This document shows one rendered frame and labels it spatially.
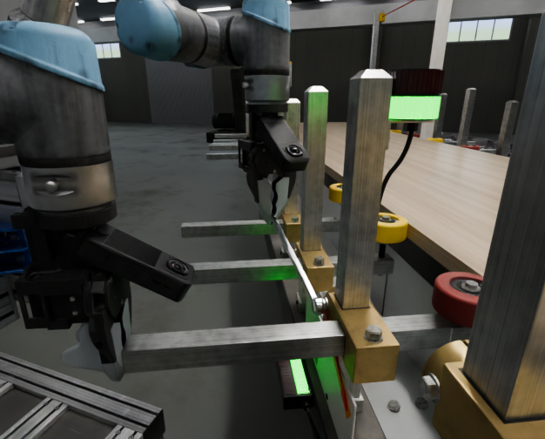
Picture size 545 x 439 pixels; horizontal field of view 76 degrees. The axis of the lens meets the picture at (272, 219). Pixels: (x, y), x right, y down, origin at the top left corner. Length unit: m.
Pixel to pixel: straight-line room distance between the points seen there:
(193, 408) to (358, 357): 1.19
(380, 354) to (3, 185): 0.68
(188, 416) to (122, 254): 1.21
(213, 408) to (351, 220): 1.22
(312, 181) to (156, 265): 0.37
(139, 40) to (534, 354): 0.49
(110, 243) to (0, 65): 0.17
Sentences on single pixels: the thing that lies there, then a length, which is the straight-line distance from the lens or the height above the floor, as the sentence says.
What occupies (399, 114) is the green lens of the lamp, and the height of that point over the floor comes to 1.11.
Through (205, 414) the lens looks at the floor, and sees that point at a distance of 1.53.
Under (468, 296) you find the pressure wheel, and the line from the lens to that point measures 0.47.
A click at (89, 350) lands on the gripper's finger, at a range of 0.44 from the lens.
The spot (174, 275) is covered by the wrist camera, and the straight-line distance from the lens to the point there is 0.37.
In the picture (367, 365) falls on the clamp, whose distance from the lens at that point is 0.43.
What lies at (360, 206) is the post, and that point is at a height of 1.00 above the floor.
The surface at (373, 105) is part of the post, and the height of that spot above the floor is 1.11.
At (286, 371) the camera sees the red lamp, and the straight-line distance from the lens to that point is 0.62.
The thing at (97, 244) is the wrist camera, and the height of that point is 0.99.
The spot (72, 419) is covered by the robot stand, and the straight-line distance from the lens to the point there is 1.35.
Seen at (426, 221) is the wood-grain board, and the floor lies 0.90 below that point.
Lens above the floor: 1.12
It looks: 19 degrees down
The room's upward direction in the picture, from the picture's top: straight up
